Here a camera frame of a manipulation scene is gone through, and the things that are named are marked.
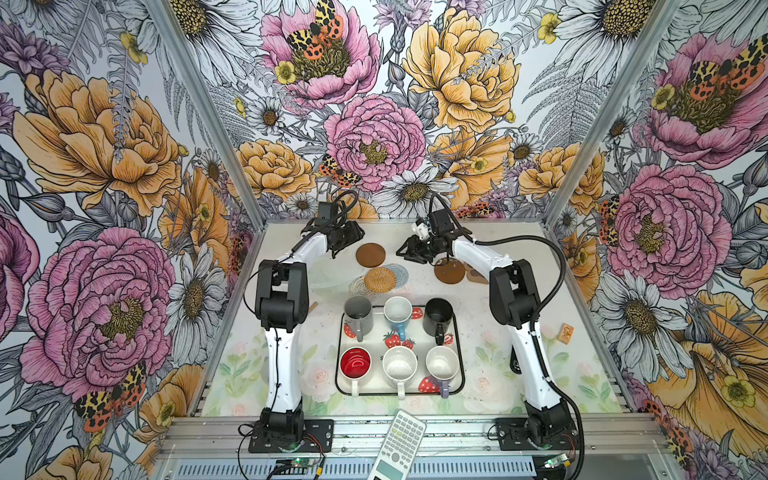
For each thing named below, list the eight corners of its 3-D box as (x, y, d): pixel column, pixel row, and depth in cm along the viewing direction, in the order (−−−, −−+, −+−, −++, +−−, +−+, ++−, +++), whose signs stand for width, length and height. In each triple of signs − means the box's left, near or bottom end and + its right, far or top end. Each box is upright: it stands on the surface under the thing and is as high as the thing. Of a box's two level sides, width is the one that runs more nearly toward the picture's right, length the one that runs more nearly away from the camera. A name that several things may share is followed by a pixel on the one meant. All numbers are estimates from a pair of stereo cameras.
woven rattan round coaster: (364, 293, 103) (363, 289, 102) (365, 271, 109) (365, 267, 108) (396, 293, 103) (396, 289, 102) (396, 271, 109) (396, 267, 108)
